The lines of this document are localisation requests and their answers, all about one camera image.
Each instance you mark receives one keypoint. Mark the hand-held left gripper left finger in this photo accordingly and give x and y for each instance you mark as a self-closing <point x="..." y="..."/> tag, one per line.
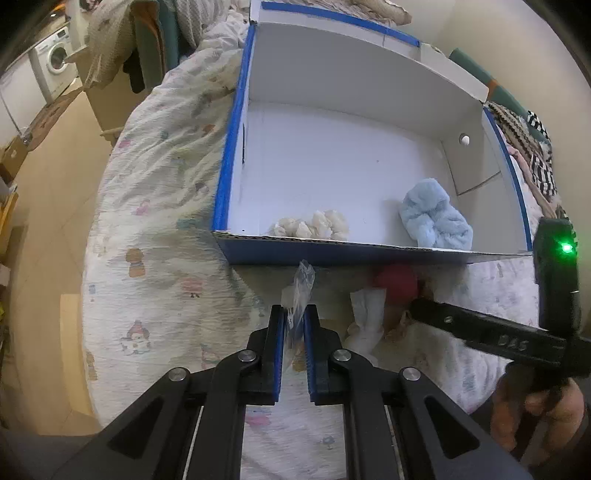
<point x="277" y="355"/>

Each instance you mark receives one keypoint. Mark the beige cloth pile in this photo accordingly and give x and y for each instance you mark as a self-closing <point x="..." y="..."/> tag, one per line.
<point x="378" y="9"/>

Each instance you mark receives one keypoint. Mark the printed white bed sheet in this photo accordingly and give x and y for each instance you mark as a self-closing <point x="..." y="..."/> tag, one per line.
<point x="161" y="207"/>

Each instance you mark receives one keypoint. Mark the grey patterned hanging cloth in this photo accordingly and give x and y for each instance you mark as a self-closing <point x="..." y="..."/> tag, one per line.
<point x="108" y="41"/>

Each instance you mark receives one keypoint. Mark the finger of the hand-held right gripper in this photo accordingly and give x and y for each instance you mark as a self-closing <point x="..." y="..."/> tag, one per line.
<point x="485" y="333"/>

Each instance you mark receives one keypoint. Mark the green hanging garment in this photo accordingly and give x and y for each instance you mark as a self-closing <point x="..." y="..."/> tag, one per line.
<point x="157" y="46"/>

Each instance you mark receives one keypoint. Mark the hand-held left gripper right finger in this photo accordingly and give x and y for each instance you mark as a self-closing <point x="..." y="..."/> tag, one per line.
<point x="312" y="355"/>

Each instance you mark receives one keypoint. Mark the green cushion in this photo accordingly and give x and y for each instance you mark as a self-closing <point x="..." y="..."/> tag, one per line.
<point x="503" y="87"/>

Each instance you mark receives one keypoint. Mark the white washing machine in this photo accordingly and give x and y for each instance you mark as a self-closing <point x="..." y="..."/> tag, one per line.
<point x="54" y="60"/>

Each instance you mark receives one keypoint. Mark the beige plush cloth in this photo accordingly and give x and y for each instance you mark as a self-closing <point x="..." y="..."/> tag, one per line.
<point x="425" y="346"/>

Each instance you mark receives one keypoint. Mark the clear plastic bag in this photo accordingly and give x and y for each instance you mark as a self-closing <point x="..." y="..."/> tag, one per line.
<point x="301" y="286"/>

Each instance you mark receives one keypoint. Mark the beige wooden cabinet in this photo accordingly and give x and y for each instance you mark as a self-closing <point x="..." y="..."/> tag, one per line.
<point x="108" y="106"/>

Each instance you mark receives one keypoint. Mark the white cardboard box blue tape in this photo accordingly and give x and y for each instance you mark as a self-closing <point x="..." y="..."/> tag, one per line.
<point x="346" y="152"/>

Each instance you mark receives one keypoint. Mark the red sock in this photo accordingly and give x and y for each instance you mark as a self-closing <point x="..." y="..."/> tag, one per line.
<point x="397" y="284"/>

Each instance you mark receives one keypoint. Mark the flattened brown cardboard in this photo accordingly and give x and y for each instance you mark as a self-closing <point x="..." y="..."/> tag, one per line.
<point x="53" y="115"/>

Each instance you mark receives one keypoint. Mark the white fluffy cloth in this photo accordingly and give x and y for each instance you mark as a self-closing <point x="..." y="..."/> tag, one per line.
<point x="318" y="225"/>

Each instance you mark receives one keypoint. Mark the person's right hand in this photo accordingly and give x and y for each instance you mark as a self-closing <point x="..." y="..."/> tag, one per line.
<point x="508" y="406"/>

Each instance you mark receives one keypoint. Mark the black hanging cloth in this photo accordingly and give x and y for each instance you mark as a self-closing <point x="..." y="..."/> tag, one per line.
<point x="136" y="74"/>

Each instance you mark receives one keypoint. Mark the white crumpled cloth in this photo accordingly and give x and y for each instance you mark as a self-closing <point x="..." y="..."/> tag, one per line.
<point x="367" y="314"/>

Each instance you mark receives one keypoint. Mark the small brown cardboard box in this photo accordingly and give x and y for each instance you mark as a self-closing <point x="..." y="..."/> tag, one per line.
<point x="13" y="157"/>

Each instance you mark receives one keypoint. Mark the black white striped clothing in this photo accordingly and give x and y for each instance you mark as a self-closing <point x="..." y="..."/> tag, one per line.
<point x="538" y="157"/>

